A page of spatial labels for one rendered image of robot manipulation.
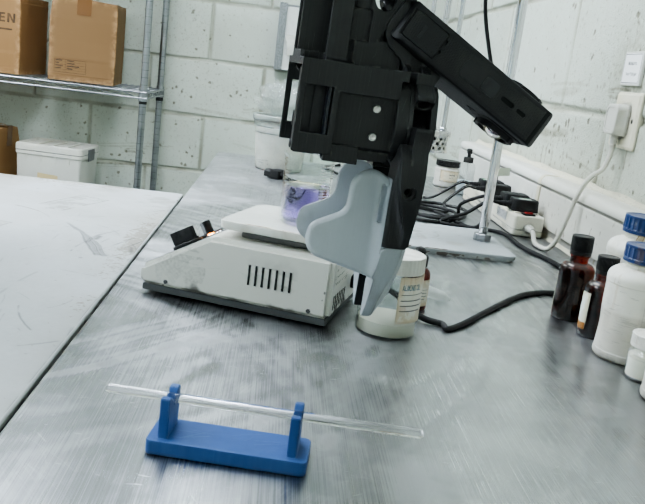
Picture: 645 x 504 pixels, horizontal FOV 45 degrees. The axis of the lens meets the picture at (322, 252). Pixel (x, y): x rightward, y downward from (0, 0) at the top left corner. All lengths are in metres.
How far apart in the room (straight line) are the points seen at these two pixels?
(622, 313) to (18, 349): 0.54
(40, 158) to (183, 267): 2.30
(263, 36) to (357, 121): 2.78
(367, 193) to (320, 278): 0.28
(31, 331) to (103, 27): 2.30
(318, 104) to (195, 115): 2.81
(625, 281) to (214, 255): 0.39
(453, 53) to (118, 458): 0.31
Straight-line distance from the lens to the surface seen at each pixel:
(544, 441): 0.60
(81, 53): 2.94
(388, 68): 0.47
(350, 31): 0.46
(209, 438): 0.50
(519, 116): 0.49
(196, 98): 3.24
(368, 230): 0.46
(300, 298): 0.75
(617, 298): 0.80
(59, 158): 3.03
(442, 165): 1.92
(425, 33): 0.46
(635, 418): 0.69
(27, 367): 0.62
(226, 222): 0.76
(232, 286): 0.77
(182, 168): 3.28
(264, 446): 0.50
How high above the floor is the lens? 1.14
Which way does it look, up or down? 13 degrees down
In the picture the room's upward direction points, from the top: 7 degrees clockwise
